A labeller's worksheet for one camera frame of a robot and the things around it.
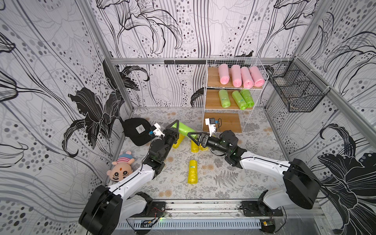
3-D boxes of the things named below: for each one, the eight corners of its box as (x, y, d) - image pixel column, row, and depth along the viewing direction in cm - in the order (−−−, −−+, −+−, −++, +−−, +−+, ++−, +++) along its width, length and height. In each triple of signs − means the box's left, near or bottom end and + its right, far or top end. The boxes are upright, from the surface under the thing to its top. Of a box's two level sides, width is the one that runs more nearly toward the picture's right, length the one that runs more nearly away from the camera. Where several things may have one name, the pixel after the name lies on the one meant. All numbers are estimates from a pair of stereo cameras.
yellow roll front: (187, 183, 83) (187, 181, 79) (188, 162, 91) (188, 159, 88) (198, 183, 83) (198, 181, 79) (197, 162, 91) (197, 159, 88)
